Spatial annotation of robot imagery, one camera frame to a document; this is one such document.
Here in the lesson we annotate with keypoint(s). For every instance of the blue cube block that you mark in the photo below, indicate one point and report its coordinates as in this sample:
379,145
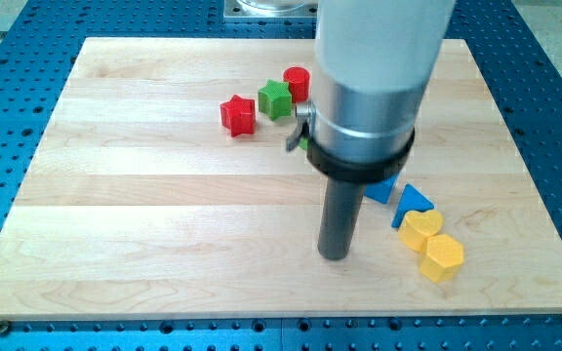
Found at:
382,190

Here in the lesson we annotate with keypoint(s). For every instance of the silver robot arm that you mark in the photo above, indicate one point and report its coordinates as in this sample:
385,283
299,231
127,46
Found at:
372,63

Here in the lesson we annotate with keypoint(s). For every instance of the blue triangle block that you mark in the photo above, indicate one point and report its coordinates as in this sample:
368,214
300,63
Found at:
411,200

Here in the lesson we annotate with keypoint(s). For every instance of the small green block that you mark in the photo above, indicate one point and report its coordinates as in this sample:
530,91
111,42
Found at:
303,143

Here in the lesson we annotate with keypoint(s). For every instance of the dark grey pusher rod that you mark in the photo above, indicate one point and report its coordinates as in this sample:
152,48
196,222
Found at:
340,212

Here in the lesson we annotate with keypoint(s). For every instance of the red star block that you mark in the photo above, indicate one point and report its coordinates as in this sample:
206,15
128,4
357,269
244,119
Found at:
238,115

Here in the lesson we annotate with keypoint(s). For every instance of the green star block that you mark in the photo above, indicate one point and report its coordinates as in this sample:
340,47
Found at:
275,99

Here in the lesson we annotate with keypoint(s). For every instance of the red cylinder block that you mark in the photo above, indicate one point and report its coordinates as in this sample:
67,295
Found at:
298,79

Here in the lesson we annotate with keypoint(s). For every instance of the wooden board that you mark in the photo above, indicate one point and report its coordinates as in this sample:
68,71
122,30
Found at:
139,205

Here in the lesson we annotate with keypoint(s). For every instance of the yellow heart block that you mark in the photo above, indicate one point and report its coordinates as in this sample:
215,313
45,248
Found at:
417,227

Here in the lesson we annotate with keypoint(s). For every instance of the silver robot mounting plate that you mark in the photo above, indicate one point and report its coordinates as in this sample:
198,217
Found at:
269,9

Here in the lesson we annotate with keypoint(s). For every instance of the yellow hexagon block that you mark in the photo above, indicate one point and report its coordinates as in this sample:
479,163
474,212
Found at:
442,257

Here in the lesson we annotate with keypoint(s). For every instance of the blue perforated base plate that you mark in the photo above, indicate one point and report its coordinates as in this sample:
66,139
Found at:
40,43

